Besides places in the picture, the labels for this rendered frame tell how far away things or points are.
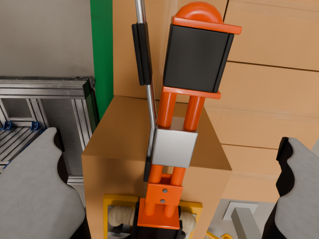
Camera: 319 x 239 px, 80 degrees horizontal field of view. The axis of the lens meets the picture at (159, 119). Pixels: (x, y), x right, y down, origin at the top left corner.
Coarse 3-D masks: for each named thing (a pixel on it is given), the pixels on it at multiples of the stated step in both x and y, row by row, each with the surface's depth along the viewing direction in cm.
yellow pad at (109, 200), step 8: (104, 200) 54; (112, 200) 54; (120, 200) 54; (128, 200) 54; (136, 200) 55; (104, 208) 56; (104, 216) 58; (104, 224) 60; (120, 224) 57; (104, 232) 62; (120, 232) 57; (128, 232) 61
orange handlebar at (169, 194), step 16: (176, 16) 21; (192, 16) 21; (208, 16) 21; (160, 96) 27; (176, 96) 26; (192, 96) 26; (160, 112) 27; (192, 112) 27; (192, 128) 28; (160, 176) 33; (176, 176) 33; (160, 192) 34; (176, 192) 34; (144, 208) 38
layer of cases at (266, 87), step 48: (192, 0) 66; (240, 0) 66; (288, 0) 66; (240, 48) 74; (288, 48) 73; (144, 96) 84; (240, 96) 83; (288, 96) 83; (240, 144) 96; (240, 192) 113
